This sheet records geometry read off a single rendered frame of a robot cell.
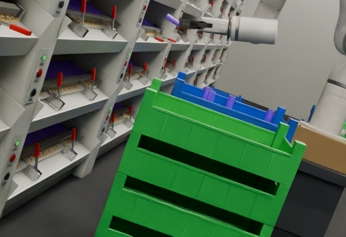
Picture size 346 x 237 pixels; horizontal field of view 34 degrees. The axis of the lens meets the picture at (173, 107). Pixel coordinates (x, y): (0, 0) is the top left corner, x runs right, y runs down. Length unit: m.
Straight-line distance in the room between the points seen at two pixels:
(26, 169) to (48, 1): 0.51
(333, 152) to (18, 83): 1.28
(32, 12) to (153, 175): 0.41
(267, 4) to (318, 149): 0.56
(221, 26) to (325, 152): 0.60
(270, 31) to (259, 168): 0.96
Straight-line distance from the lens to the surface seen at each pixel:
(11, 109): 1.18
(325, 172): 2.09
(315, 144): 2.10
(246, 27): 1.91
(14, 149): 1.25
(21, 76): 1.17
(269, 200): 1.03
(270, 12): 2.02
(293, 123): 1.33
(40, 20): 1.15
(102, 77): 1.84
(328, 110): 2.16
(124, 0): 1.83
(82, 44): 1.42
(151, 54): 2.52
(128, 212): 1.04
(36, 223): 1.51
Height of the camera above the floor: 0.62
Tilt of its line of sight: 9 degrees down
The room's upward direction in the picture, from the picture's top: 20 degrees clockwise
